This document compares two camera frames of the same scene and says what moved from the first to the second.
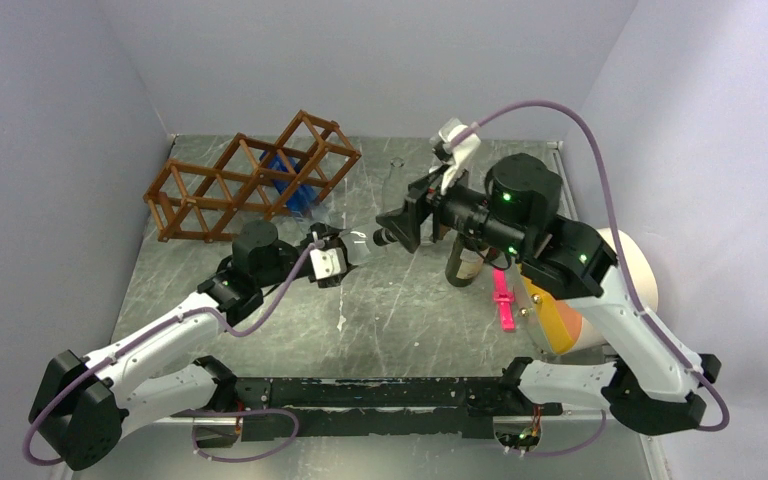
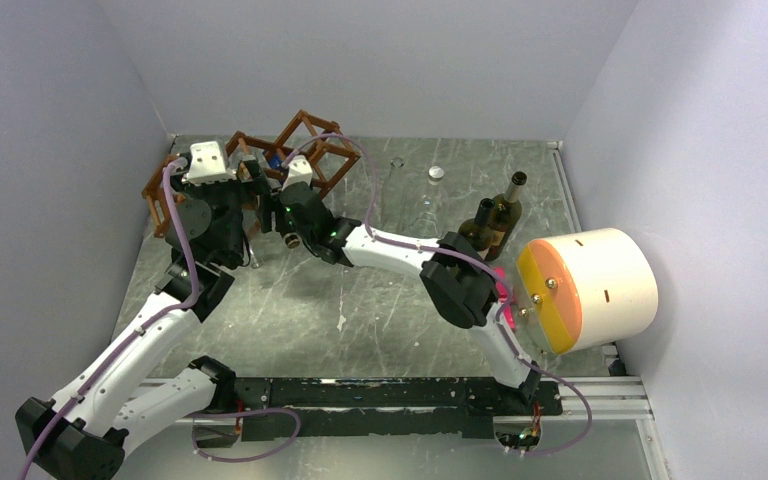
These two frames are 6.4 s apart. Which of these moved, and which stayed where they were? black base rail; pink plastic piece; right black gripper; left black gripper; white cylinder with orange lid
Moved: right black gripper; left black gripper
Stayed: white cylinder with orange lid; pink plastic piece; black base rail
